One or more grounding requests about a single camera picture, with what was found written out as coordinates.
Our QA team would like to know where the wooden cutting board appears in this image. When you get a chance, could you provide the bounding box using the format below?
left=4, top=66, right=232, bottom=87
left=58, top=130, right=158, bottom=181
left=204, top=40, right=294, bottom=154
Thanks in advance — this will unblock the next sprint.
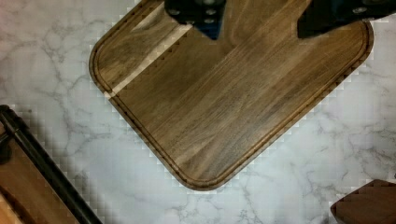
left=89, top=0, right=374, bottom=190

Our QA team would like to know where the round wooden lid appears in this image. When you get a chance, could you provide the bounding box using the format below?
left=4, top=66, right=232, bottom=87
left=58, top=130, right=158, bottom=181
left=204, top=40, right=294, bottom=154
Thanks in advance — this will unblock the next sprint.
left=331, top=179, right=396, bottom=224

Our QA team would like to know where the wooden drawer cabinet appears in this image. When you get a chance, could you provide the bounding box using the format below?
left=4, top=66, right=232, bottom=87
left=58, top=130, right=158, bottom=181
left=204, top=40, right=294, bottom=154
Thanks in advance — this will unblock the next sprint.
left=0, top=140, right=79, bottom=224

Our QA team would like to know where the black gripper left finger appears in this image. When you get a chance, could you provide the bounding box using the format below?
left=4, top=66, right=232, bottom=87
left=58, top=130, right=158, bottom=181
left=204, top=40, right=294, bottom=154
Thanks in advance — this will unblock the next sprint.
left=164, top=0, right=227, bottom=40

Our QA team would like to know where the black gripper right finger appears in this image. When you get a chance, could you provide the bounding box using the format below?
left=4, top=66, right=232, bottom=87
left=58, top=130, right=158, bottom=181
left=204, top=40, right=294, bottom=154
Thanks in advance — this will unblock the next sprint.
left=297, top=0, right=396, bottom=39

